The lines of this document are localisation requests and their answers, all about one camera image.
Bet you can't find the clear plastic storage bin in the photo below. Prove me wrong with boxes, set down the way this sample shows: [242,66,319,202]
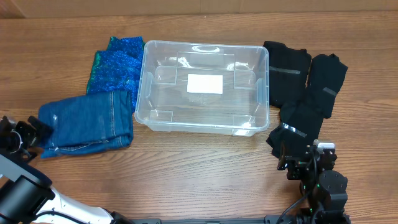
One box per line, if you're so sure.
[134,40,270,137]

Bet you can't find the blue denim jeans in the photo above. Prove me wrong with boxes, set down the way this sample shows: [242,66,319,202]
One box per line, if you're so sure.
[38,90,133,159]

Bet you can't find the black garment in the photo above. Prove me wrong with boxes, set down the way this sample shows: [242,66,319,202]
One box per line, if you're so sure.
[304,54,348,118]
[264,41,312,108]
[267,101,324,158]

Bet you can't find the black garment front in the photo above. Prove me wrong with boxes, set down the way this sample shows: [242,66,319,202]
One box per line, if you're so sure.
[267,101,324,158]

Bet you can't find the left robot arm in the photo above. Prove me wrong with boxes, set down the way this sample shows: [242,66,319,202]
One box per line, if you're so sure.
[1,116,130,224]

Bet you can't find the black folded garment left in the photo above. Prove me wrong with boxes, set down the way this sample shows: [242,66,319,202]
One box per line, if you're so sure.
[264,41,312,108]

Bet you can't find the blue sequin fabric bundle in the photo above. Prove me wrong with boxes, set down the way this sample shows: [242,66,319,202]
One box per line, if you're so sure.
[86,36,145,111]

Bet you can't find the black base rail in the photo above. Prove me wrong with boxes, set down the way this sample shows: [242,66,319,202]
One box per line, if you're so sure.
[131,215,279,224]

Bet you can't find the black folded garment right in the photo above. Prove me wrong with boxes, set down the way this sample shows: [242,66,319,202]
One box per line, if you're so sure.
[304,54,348,118]

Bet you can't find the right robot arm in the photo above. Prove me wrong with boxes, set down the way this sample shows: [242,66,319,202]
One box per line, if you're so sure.
[276,139,351,224]

